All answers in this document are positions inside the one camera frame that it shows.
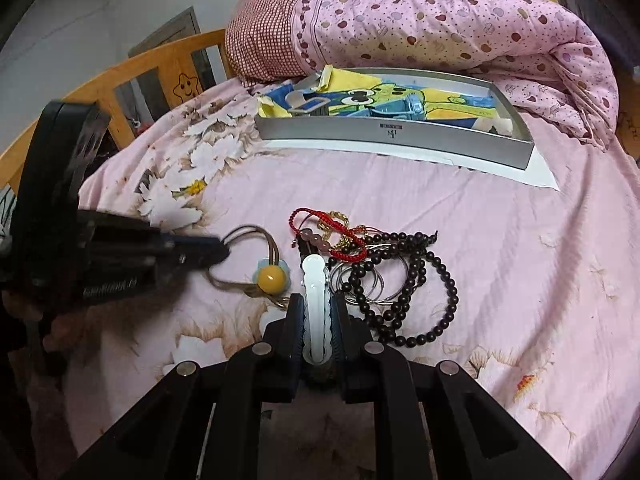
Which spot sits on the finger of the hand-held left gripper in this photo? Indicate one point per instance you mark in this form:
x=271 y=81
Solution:
x=192 y=262
x=195 y=245

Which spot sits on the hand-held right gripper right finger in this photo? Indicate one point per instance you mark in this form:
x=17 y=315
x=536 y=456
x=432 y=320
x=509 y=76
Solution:
x=337 y=330

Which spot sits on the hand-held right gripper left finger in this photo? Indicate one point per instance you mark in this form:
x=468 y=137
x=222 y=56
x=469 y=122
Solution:
x=294 y=332

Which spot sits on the white scalloped hair clip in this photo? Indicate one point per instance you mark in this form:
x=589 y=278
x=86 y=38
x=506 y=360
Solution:
x=315 y=300

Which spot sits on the grey shallow box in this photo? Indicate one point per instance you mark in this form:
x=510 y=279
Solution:
x=350 y=132

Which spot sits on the person's left hand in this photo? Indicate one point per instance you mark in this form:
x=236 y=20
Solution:
x=55 y=332

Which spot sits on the grey metal clip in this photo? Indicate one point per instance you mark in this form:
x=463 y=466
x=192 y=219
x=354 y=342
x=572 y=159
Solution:
x=310 y=106

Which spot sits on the grey framed panel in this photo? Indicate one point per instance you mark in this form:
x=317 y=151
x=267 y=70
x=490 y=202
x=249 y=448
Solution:
x=175 y=27

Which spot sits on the cartoon printed cloth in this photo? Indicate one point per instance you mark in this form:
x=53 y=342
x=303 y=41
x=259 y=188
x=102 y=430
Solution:
x=350 y=82

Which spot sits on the blue hair clip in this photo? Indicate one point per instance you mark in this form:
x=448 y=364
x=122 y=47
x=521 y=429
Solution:
x=412 y=107

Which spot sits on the white paper sheet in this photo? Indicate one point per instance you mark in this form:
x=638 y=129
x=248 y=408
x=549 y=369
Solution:
x=541 y=172

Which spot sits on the white cloth piece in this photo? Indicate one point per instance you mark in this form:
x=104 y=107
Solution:
x=495 y=126

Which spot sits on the pink dotted quilt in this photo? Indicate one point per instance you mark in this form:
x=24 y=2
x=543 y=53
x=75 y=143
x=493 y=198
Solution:
x=425 y=20

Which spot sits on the wooden bed frame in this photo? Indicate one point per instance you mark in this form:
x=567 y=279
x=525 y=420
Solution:
x=150 y=67

